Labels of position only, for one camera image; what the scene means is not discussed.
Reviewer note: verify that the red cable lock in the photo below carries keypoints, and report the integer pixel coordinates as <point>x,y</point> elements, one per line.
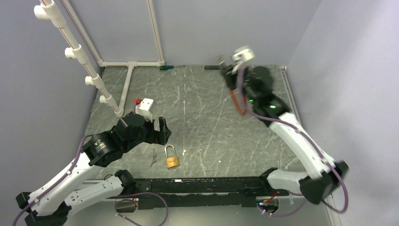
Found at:
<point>241,110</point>

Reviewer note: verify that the brass padlock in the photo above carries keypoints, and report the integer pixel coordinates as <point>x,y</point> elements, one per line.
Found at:
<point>172,160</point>

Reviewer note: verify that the white PVC pipe frame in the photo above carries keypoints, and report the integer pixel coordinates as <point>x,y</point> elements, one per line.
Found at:
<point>48,10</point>

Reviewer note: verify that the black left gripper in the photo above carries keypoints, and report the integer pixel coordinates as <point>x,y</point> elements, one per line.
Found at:
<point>154,137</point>

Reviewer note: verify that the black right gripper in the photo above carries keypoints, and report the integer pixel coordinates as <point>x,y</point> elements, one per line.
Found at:
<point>229,76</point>

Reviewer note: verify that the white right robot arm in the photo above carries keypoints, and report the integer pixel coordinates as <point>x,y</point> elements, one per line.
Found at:
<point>279,179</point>

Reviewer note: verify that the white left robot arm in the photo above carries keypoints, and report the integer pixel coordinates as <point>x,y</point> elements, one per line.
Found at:
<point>53,203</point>

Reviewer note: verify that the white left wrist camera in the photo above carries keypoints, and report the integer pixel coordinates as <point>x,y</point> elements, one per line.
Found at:
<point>145,108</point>

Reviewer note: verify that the aluminium frame rail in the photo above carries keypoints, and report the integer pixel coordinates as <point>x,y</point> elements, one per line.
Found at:
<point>294,106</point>

